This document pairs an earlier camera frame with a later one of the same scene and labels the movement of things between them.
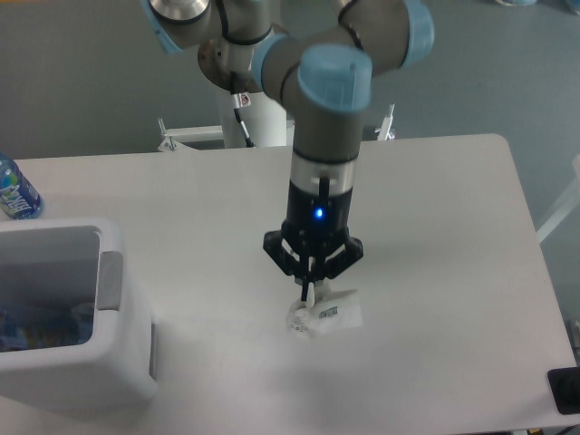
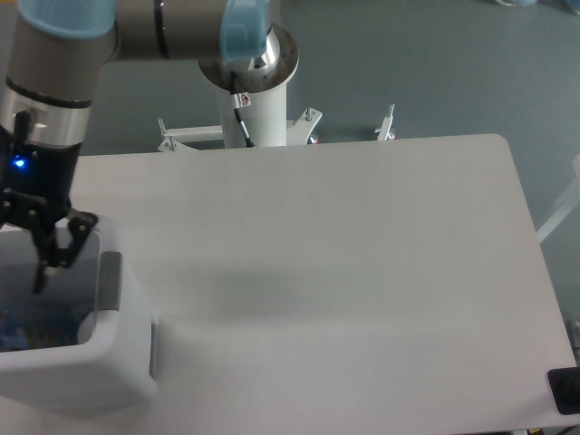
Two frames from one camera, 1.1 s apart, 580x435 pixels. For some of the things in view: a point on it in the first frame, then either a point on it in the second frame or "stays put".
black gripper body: [316, 225] → [45, 170]
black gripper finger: [353, 251] → [81, 224]
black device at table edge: [565, 383] stays put
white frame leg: [569, 209] stays put
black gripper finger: [286, 260] → [31, 213]
